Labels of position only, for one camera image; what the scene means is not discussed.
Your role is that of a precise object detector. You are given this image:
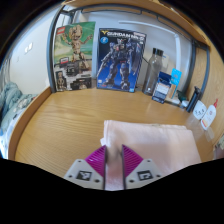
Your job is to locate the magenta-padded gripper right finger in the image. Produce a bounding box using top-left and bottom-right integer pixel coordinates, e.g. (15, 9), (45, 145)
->
(121, 144), (165, 190)

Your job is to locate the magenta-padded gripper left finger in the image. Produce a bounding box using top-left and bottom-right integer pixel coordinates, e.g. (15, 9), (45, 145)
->
(63, 144), (108, 191)

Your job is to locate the pale pink towel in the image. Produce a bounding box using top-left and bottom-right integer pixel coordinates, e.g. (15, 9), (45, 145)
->
(99, 119), (202, 192)

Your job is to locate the white red-capped lotion bottle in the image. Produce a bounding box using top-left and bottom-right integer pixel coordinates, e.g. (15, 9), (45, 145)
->
(200, 98), (219, 131)

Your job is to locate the dark green round tin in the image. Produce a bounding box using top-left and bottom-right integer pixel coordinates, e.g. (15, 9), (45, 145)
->
(176, 89), (188, 103)

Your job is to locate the small blue box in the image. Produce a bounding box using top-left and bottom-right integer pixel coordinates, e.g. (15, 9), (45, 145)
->
(151, 71), (173, 104)

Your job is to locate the black electric shaver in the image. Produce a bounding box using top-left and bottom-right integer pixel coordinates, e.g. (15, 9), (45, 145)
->
(185, 86), (203, 113)

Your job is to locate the light blue packet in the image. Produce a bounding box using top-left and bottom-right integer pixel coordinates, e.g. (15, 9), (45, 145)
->
(166, 68), (183, 101)

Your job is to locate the bed with teal bedding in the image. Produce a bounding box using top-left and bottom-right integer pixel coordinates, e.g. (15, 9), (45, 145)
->
(0, 81), (38, 158)

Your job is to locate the dark transparent water bottle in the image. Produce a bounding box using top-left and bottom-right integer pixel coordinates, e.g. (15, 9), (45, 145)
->
(142, 47), (165, 97)

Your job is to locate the blue robot model box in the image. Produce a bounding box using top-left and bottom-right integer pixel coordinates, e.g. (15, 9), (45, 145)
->
(96, 27), (148, 93)

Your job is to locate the green toy figure box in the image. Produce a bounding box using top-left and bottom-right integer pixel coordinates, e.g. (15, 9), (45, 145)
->
(53, 21), (97, 93)

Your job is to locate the white desk lamp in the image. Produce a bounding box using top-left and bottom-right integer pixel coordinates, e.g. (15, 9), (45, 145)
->
(117, 20), (184, 73)

